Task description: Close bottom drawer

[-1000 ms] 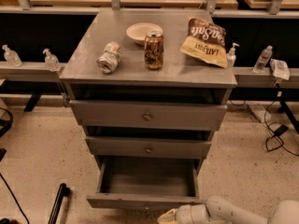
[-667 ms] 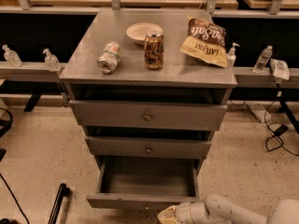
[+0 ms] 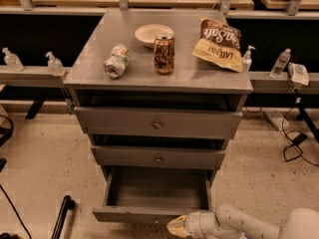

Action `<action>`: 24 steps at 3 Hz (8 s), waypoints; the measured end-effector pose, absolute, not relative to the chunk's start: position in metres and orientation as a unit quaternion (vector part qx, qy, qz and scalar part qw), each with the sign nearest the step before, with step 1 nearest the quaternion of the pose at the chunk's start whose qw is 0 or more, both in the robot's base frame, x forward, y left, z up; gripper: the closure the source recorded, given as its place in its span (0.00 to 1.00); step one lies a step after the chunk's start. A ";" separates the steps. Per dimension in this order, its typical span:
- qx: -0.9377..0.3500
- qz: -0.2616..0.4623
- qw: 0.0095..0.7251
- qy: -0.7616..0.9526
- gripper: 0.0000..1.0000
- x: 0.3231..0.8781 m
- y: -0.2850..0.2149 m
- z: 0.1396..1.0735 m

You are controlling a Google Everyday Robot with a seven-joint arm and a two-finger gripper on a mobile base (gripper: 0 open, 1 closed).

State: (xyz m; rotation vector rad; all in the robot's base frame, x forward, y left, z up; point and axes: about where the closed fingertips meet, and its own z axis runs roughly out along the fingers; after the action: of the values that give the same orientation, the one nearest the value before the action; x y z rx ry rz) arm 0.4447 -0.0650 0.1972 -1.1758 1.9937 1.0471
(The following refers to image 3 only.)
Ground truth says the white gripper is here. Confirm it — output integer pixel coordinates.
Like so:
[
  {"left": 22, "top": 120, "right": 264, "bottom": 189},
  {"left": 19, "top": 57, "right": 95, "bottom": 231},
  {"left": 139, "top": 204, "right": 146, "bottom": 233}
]
[{"left": 166, "top": 212, "right": 218, "bottom": 239}]

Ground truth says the grey bottom drawer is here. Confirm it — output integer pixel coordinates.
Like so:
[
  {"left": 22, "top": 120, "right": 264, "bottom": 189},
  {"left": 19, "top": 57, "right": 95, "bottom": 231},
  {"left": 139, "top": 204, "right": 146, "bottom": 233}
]
[{"left": 93, "top": 166, "right": 212, "bottom": 225}]

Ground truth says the grey drawer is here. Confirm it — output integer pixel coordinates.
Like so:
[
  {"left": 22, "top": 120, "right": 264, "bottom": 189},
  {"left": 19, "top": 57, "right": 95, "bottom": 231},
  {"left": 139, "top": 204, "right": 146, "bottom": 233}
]
[
  {"left": 75, "top": 107, "right": 242, "bottom": 139},
  {"left": 91, "top": 145, "right": 225, "bottom": 169},
  {"left": 93, "top": 166, "right": 212, "bottom": 225}
]

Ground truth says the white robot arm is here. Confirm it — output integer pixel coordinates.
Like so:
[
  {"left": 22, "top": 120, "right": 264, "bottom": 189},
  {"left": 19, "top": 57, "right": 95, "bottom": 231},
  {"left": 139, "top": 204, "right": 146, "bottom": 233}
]
[{"left": 166, "top": 204, "right": 319, "bottom": 239}]

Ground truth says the grey middle drawer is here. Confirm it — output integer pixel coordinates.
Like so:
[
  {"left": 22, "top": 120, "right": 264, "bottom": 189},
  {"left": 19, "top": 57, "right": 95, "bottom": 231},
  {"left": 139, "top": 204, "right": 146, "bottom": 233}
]
[{"left": 91, "top": 145, "right": 225, "bottom": 169}]

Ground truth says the grey top drawer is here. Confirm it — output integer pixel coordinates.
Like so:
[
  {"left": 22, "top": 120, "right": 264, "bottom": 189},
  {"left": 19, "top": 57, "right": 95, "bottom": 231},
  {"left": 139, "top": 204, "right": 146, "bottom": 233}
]
[{"left": 75, "top": 107, "right": 242, "bottom": 139}]

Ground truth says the grey wooden drawer cabinet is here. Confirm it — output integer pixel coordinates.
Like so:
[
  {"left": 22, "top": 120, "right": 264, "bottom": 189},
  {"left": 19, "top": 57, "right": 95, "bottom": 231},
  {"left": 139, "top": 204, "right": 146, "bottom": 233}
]
[{"left": 63, "top": 9, "right": 254, "bottom": 184}]

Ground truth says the black pole on floor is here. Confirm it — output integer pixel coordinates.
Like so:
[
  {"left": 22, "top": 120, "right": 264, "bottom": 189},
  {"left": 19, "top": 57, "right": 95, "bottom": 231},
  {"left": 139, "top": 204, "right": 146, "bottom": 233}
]
[{"left": 51, "top": 195, "right": 75, "bottom": 239}]

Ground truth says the clear pump bottle right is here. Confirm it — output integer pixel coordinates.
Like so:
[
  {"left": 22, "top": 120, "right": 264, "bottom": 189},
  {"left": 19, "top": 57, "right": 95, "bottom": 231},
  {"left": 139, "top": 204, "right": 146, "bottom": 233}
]
[{"left": 241, "top": 46, "right": 255, "bottom": 72}]

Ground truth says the clear pump bottle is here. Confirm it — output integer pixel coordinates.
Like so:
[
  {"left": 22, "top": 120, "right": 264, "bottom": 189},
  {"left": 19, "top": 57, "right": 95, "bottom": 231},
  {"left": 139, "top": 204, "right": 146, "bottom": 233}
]
[
  {"left": 2, "top": 48, "right": 24, "bottom": 72},
  {"left": 46, "top": 52, "right": 66, "bottom": 77},
  {"left": 241, "top": 46, "right": 255, "bottom": 72}
]

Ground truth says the crushed silver green can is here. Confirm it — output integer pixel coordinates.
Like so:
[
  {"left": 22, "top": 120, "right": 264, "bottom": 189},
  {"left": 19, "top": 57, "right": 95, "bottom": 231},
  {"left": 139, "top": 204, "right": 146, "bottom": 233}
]
[{"left": 103, "top": 44, "right": 131, "bottom": 79}]

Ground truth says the brown upright soda can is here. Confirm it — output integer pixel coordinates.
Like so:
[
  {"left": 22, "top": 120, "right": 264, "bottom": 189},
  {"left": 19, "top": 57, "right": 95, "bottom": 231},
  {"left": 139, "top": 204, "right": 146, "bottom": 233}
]
[{"left": 154, "top": 33, "right": 174, "bottom": 75}]

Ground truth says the brown sea salt chip bag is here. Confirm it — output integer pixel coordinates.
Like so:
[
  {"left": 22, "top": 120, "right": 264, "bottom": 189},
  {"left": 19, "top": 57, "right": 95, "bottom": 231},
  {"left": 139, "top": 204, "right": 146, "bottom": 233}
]
[{"left": 192, "top": 18, "right": 242, "bottom": 73}]

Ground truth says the white ceramic bowl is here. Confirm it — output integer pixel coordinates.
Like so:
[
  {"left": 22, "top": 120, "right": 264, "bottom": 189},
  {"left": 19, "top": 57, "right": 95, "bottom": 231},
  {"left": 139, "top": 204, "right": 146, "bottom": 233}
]
[{"left": 135, "top": 24, "right": 173, "bottom": 49}]

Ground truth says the clear plastic water bottle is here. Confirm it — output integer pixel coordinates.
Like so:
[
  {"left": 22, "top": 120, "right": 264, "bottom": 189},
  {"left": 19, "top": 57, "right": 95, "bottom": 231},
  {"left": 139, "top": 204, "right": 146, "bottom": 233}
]
[{"left": 270, "top": 49, "right": 291, "bottom": 78}]

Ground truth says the crumpled white plastic packet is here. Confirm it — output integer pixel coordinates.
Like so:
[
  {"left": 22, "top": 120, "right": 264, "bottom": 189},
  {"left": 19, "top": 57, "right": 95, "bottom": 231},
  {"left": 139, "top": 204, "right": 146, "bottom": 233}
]
[{"left": 288, "top": 63, "right": 309, "bottom": 86}]

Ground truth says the clear pump bottle far left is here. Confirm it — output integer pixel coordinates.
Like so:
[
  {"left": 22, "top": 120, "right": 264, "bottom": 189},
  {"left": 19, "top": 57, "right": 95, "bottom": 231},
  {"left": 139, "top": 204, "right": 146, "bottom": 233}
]
[{"left": 2, "top": 48, "right": 24, "bottom": 72}]

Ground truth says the black power adapter with cable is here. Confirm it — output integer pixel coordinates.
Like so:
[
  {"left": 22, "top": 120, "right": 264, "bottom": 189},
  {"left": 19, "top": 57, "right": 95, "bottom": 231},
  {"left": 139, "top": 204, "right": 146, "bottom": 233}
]
[{"left": 281, "top": 89, "right": 319, "bottom": 167}]

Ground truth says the black cable left floor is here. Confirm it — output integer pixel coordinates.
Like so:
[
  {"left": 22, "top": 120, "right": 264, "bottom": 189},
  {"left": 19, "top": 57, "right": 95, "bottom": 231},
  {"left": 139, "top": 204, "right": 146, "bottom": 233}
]
[{"left": 0, "top": 114, "right": 33, "bottom": 239}]

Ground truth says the grey metal shelf rail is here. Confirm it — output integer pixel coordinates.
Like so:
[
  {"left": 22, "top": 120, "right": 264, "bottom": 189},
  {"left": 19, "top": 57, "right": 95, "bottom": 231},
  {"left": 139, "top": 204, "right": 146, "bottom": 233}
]
[{"left": 0, "top": 66, "right": 64, "bottom": 88}]

